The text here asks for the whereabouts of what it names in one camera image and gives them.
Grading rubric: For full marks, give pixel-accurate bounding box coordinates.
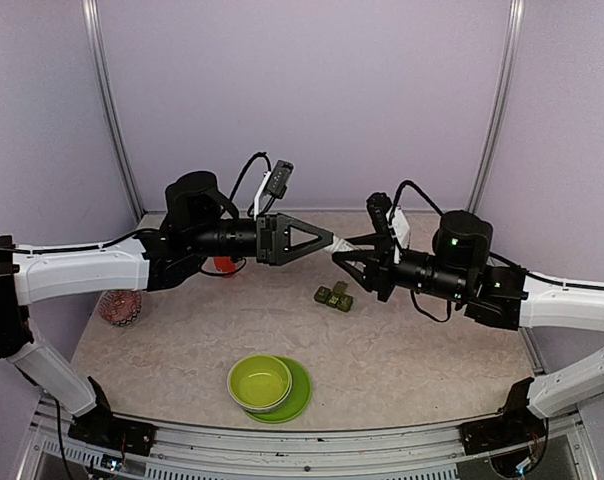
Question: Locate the green plate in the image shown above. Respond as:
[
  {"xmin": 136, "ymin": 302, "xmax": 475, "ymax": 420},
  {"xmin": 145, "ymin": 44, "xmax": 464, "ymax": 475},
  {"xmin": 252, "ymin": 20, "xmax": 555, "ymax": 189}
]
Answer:
[{"xmin": 245, "ymin": 356, "xmax": 313, "ymax": 424}]

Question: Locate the right aluminium frame post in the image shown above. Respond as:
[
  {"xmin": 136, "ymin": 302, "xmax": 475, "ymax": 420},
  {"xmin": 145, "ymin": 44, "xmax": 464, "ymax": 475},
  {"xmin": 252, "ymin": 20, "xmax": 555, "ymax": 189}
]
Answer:
[{"xmin": 467, "ymin": 0, "xmax": 525, "ymax": 214}]

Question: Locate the small white pill bottle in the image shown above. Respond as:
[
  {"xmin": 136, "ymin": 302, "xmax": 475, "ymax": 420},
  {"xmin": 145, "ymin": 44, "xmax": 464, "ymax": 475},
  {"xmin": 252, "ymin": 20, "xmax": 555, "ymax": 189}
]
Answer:
[{"xmin": 325, "ymin": 235, "xmax": 356, "ymax": 254}]

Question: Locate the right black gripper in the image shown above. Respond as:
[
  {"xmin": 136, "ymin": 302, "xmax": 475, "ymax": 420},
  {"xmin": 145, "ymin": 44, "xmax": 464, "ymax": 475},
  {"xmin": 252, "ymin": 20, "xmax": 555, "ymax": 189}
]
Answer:
[{"xmin": 333, "ymin": 232, "xmax": 470, "ymax": 304}]

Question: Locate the left camera cable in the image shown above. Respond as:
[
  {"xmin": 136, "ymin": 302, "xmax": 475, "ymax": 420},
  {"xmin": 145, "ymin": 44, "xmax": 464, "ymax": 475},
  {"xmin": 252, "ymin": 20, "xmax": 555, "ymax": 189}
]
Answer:
[{"xmin": 229, "ymin": 151, "xmax": 273, "ymax": 206}]

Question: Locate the green bowl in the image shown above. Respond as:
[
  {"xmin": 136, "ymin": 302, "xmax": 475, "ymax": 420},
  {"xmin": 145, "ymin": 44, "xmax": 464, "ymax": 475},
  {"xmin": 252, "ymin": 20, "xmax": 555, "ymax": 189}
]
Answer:
[{"xmin": 227, "ymin": 355, "xmax": 293, "ymax": 413}]

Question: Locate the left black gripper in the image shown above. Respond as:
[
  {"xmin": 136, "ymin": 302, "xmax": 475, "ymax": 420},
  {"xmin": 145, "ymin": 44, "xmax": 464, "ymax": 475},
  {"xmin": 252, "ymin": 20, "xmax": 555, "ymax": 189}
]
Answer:
[{"xmin": 188, "ymin": 212, "xmax": 334, "ymax": 266}]

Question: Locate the right camera cable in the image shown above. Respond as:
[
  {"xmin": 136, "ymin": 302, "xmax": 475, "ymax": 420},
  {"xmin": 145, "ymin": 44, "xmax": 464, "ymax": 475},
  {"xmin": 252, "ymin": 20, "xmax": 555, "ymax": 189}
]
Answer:
[{"xmin": 394, "ymin": 179, "xmax": 446, "ymax": 219}]

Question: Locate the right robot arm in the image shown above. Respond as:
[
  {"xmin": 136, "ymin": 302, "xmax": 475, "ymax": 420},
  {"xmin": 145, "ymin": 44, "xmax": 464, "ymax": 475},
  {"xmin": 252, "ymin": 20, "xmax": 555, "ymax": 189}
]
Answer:
[{"xmin": 328, "ymin": 207, "xmax": 604, "ymax": 444}]

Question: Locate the left aluminium frame post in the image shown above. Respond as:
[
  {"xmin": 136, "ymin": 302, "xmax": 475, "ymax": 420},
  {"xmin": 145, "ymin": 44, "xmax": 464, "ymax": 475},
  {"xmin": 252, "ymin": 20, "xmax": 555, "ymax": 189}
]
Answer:
[{"xmin": 82, "ymin": 0, "xmax": 145, "ymax": 221}]

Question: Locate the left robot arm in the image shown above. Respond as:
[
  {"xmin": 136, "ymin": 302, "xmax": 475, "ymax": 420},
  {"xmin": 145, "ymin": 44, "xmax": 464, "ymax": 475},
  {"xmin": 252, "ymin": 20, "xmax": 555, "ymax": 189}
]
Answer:
[{"xmin": 0, "ymin": 171, "xmax": 334, "ymax": 445}]

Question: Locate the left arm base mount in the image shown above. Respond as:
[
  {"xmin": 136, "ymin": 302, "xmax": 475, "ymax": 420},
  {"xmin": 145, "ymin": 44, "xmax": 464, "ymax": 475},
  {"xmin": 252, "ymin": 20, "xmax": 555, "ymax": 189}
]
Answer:
[{"xmin": 68, "ymin": 377, "xmax": 157, "ymax": 457}]

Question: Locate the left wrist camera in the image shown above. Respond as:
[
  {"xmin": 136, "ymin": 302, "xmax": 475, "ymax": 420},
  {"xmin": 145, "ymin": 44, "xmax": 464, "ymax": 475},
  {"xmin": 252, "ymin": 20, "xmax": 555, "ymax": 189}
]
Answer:
[{"xmin": 249, "ymin": 160, "xmax": 294, "ymax": 218}]

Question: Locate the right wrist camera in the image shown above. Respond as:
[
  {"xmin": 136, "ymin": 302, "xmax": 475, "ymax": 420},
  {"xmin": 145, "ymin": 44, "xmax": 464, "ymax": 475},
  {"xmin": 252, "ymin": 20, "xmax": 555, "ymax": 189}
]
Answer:
[{"xmin": 366, "ymin": 192, "xmax": 410, "ymax": 248}]

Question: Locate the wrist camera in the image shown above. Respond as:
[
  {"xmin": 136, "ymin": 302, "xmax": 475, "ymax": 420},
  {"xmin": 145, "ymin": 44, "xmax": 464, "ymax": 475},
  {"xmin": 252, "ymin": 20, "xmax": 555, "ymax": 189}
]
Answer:
[
  {"xmin": 366, "ymin": 192, "xmax": 410, "ymax": 248},
  {"xmin": 249, "ymin": 160, "xmax": 294, "ymax": 218}
]

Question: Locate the aluminium frame post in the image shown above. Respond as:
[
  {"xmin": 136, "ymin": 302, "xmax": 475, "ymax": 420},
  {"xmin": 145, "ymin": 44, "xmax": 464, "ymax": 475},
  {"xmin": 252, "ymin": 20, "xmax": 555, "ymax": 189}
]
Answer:
[
  {"xmin": 82, "ymin": 0, "xmax": 145, "ymax": 221},
  {"xmin": 467, "ymin": 0, "xmax": 525, "ymax": 214}
]

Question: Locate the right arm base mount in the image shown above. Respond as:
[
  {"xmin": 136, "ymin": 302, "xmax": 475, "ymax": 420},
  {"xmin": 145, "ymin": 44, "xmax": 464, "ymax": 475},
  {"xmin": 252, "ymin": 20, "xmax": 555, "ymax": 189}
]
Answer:
[{"xmin": 459, "ymin": 377, "xmax": 548, "ymax": 455}]

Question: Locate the red pill bottle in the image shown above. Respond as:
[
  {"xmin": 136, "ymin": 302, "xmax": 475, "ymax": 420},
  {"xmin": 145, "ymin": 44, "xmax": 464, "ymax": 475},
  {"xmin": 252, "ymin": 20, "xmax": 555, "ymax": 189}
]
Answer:
[{"xmin": 213, "ymin": 256, "xmax": 237, "ymax": 277}]

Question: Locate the camera cable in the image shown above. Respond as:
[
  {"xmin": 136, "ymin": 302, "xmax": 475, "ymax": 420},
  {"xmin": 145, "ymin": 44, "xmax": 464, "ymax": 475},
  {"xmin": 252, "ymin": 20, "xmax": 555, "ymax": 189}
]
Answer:
[
  {"xmin": 394, "ymin": 179, "xmax": 446, "ymax": 219},
  {"xmin": 229, "ymin": 151, "xmax": 273, "ymax": 206}
]

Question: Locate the front aluminium rail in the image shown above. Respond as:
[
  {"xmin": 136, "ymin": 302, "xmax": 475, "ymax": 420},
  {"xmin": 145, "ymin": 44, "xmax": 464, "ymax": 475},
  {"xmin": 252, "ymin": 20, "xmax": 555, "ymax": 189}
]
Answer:
[{"xmin": 9, "ymin": 397, "xmax": 603, "ymax": 479}]

